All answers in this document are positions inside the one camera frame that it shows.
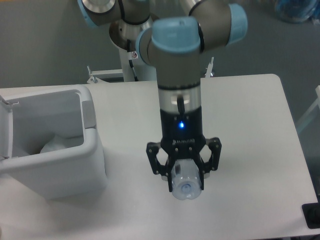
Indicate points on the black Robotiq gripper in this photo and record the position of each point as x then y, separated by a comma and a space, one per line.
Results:
182, 138

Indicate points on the clear plastic water bottle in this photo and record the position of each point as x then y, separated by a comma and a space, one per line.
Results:
185, 180

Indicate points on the white plastic wrapper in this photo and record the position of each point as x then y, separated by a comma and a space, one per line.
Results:
55, 144

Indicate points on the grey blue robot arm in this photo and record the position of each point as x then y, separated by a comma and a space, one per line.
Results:
172, 46

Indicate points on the white open trash can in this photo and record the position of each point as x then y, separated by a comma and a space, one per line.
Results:
29, 120

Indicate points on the white glass side furniture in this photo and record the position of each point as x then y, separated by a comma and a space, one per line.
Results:
310, 114

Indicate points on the black device at table edge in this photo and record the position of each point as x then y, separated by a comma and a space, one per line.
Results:
311, 212

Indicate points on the blue bag in background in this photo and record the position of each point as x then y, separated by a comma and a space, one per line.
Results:
295, 11

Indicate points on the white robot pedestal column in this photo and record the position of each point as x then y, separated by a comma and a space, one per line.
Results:
134, 69

